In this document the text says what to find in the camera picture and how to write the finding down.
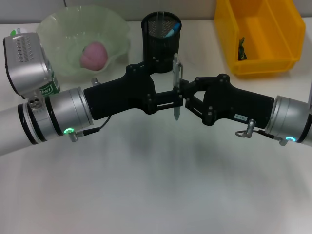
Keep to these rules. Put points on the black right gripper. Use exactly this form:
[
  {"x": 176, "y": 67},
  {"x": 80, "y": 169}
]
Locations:
[{"x": 239, "y": 102}]

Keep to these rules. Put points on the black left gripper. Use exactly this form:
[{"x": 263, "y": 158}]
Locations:
[{"x": 122, "y": 97}]

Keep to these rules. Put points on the silver pen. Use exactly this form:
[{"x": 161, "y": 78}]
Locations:
[{"x": 176, "y": 73}]

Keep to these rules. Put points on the blue teal scissors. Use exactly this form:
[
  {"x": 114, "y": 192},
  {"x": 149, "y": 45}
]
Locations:
[{"x": 173, "y": 30}]

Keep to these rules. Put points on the green plastic wrapper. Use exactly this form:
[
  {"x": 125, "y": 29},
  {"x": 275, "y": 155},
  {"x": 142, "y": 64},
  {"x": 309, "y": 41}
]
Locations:
[{"x": 241, "y": 50}]

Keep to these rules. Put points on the pink peach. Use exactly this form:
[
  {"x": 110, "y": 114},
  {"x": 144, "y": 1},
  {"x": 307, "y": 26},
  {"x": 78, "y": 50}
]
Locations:
[{"x": 93, "y": 56}]

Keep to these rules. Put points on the clear water bottle green label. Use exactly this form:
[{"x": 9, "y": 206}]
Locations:
[{"x": 50, "y": 87}]

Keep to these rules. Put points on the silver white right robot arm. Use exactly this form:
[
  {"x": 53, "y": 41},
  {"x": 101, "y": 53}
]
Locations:
[{"x": 290, "y": 119}]

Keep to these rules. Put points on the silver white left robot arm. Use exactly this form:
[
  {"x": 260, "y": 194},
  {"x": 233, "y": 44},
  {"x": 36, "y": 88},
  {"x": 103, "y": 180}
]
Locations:
[{"x": 48, "y": 117}]

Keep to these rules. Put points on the black mesh pen cup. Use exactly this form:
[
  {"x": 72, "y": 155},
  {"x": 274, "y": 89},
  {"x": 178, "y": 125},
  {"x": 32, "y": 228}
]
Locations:
[{"x": 158, "y": 48}]

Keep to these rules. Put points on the pale green glass fruit plate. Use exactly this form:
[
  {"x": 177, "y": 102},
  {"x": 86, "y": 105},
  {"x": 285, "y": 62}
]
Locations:
[{"x": 73, "y": 29}]

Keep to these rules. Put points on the yellow plastic bin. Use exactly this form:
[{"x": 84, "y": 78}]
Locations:
[{"x": 263, "y": 36}]

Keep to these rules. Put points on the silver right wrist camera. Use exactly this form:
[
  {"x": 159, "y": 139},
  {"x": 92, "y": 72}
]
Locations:
[{"x": 310, "y": 95}]

